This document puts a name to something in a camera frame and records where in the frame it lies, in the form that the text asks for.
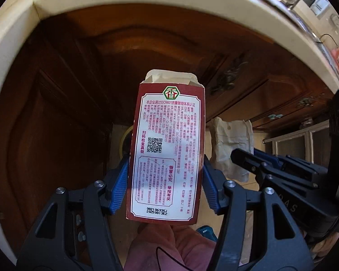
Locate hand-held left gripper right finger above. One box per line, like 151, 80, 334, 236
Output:
203, 154, 315, 271

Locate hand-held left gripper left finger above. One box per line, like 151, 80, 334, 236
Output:
15, 154, 130, 271

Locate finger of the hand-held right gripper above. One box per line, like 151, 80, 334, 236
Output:
230, 148, 319, 192
253, 148, 329, 176

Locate white paper bag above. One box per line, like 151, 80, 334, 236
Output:
209, 117, 255, 183

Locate black round trash bin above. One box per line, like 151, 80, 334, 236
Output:
119, 126, 135, 162

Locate dark red box white label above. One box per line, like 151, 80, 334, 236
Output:
126, 69, 206, 226

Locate person's right hand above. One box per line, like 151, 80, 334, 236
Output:
308, 231, 339, 263

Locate steel glass door cabinet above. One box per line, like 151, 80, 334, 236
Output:
264, 120, 333, 165

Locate dark blue patterned slipper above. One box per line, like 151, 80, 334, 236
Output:
196, 225, 217, 242

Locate brown wooden cabinet door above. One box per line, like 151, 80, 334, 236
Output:
0, 31, 114, 262
215, 70, 336, 132
93, 14, 253, 129

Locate pink pants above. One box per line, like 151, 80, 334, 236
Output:
124, 222, 224, 271

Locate ornate metal door handle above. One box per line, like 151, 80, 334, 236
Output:
297, 97, 315, 108
211, 56, 245, 96

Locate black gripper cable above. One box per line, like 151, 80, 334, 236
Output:
155, 246, 193, 271

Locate thin black cable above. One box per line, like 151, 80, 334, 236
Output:
316, 33, 339, 46

